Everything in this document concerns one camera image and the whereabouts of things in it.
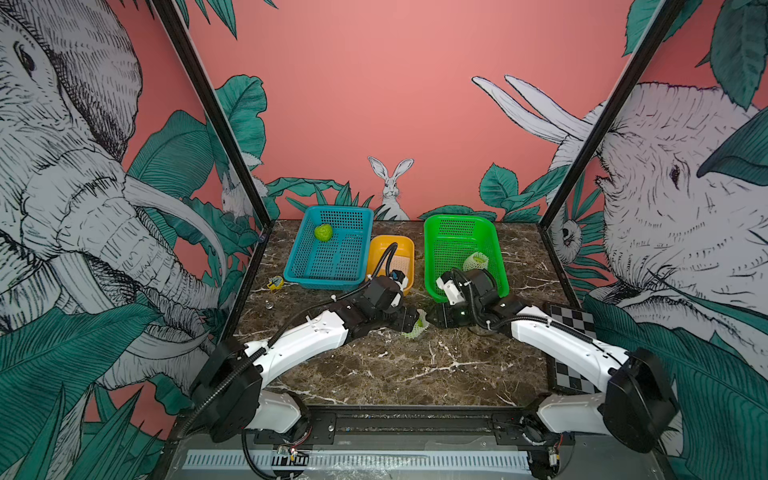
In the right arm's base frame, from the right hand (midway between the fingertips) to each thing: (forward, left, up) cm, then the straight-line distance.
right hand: (428, 312), depth 81 cm
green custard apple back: (+37, +37, -7) cm, 53 cm away
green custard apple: (-2, +2, -1) cm, 3 cm away
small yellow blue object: (+17, +50, -11) cm, 54 cm away
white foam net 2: (-3, +3, -5) cm, 7 cm away
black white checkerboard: (+3, -49, -11) cm, 51 cm away
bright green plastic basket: (+39, -12, -12) cm, 43 cm away
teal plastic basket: (+26, +31, -12) cm, 42 cm away
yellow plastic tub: (+26, +7, -9) cm, 28 cm away
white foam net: (+22, -18, -5) cm, 28 cm away
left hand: (+1, +5, +1) cm, 5 cm away
